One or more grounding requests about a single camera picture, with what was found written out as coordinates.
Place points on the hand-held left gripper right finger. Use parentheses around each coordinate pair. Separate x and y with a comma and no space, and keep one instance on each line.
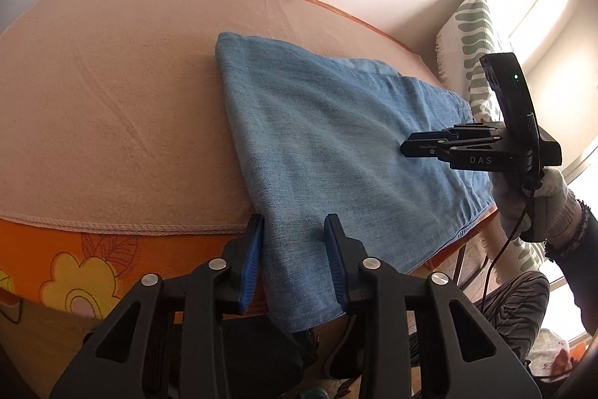
(334,263)

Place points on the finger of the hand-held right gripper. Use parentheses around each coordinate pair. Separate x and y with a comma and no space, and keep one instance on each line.
(476,160)
(472,135)

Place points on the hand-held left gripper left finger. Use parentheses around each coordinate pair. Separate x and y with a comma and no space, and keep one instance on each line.
(252,258)

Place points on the light blue denim pants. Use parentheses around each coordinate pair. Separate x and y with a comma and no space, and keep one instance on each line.
(336,137)

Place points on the person's right forearm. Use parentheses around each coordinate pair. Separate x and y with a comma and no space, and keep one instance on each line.
(586,268)

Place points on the person's right hand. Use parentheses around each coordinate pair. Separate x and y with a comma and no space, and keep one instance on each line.
(560,202)

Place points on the metal furniture leg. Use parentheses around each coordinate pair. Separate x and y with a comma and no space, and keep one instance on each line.
(460,266)

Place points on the orange floral bedsheet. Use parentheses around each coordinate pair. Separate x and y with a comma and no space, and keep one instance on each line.
(140,258)

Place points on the person's zebra striped leg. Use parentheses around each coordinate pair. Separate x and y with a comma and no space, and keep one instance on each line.
(514,305)

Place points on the beige blanket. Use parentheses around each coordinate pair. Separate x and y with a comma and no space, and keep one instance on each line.
(117,109)

